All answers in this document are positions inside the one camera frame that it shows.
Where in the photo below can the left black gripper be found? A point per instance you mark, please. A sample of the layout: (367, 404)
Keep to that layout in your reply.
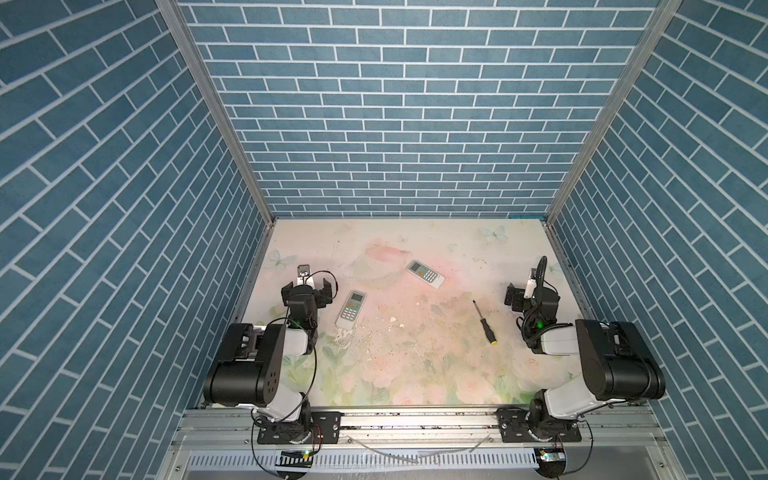
(306, 292)

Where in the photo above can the black yellow screwdriver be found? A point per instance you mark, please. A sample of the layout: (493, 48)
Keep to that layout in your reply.
(488, 331)

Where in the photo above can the white remote control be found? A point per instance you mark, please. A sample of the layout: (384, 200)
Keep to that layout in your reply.
(426, 274)
(350, 310)

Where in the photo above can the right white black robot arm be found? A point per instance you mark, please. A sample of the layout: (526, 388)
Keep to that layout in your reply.
(616, 366)

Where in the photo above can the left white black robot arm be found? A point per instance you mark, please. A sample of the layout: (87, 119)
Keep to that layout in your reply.
(246, 370)

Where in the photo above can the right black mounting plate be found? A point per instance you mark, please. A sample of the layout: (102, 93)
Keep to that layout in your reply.
(517, 425)

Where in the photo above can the black mounting plate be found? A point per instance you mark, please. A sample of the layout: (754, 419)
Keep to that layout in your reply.
(298, 427)
(517, 425)

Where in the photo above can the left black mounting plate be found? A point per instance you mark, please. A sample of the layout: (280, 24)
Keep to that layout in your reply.
(298, 427)

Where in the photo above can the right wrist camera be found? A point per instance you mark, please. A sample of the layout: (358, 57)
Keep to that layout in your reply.
(531, 285)

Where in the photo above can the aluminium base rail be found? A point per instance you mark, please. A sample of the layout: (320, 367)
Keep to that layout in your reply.
(473, 442)

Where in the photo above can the left aluminium corner post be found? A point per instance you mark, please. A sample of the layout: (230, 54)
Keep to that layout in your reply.
(173, 17)

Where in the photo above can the aluminium corner post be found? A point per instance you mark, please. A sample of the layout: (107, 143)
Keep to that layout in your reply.
(657, 24)
(173, 17)

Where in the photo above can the right aluminium corner post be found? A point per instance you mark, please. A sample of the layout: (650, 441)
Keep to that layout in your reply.
(657, 24)

